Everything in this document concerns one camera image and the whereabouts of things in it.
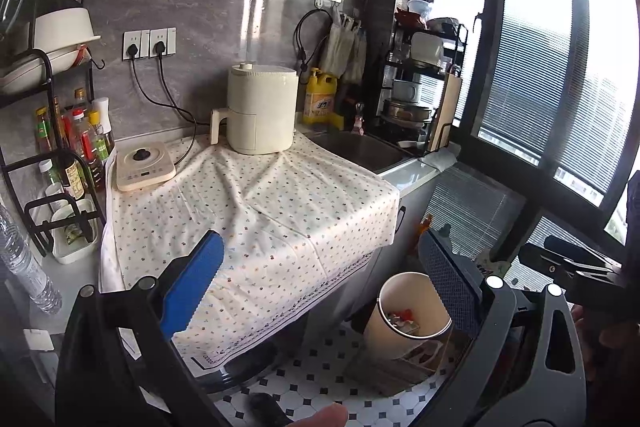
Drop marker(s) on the black window frame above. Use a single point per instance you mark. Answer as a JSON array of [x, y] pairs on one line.
[[525, 187]]

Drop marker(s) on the white storage container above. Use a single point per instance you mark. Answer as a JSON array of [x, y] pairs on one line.
[[426, 48]]

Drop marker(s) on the grey-brown flat board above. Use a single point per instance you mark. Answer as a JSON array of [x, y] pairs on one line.
[[385, 374]]

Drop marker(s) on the clear plastic container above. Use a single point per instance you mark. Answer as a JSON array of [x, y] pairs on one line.
[[420, 8]]

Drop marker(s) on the person's left hand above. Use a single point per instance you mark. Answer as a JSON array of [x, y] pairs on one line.
[[320, 418]]

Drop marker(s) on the hanging pale cloth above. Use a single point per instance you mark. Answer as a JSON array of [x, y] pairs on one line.
[[356, 54], [334, 49]]

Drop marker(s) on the black dish rack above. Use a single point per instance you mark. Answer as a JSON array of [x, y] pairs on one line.
[[387, 72]]

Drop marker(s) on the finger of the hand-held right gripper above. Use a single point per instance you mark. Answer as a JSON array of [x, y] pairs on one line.
[[550, 263], [575, 253]]

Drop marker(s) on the white window blind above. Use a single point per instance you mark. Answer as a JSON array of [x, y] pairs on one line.
[[515, 82], [536, 229], [475, 207]]

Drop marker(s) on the white washing machine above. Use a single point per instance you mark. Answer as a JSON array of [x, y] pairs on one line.
[[345, 287]]

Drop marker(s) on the yellow dish soap bottle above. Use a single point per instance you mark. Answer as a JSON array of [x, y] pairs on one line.
[[320, 99]]

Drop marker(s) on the clear plastic water bottle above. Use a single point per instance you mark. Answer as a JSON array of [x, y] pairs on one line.
[[27, 267]]

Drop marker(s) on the cream air fryer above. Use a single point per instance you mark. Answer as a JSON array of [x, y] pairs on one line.
[[260, 107]]

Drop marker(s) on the white enamel mug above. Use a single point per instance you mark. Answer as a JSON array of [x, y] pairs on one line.
[[405, 91]]

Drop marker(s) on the orange bottle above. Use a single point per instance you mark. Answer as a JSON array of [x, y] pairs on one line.
[[426, 223]]

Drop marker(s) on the small white card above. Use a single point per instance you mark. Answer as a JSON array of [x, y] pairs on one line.
[[38, 339]]

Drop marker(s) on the person's right hand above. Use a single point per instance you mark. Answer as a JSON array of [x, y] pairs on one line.
[[607, 339]]

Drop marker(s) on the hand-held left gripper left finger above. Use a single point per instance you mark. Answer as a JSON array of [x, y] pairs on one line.
[[195, 282]]

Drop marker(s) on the wooden cutting board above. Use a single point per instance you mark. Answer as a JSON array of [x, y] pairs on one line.
[[445, 117]]

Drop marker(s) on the small red wrapper piece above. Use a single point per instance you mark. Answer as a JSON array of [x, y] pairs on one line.
[[407, 313]]

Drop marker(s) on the stainless steel sink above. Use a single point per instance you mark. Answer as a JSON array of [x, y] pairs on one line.
[[360, 152]]

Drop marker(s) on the steel pot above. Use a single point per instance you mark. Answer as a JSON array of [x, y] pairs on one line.
[[407, 109]]

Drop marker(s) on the white kitchen cabinet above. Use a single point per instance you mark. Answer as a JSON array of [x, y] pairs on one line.
[[415, 192]]

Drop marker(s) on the row of condiment bottles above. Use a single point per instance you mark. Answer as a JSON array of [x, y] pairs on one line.
[[80, 142]]

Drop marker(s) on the white wall socket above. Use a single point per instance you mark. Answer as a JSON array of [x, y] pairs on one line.
[[163, 41], [136, 44]]

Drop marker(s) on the white bowls on shelf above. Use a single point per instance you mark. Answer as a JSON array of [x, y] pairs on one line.
[[35, 74]]

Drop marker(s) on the cream induction cooker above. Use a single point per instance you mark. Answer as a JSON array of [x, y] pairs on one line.
[[145, 167]]

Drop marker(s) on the white mixing bowl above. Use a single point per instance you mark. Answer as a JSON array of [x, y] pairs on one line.
[[62, 32]]

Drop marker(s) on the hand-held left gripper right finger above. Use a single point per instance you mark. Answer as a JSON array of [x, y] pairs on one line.
[[450, 282]]

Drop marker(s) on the small pink bottle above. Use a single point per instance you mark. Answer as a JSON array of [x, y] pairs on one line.
[[360, 122]]

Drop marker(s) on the white cloth with black border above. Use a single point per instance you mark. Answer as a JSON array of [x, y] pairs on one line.
[[300, 302]]

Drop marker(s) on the white dish cloth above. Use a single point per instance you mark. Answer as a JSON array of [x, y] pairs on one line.
[[440, 161]]

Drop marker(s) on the crumpled tan paper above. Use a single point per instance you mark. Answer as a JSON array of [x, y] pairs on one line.
[[411, 329]]

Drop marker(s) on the floral white tablecloth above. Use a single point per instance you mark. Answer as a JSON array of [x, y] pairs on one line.
[[260, 217]]

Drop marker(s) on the white plastic tray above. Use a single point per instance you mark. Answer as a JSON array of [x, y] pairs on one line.
[[75, 237]]

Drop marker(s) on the round beige waste bin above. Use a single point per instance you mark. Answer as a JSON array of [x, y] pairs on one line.
[[395, 297]]

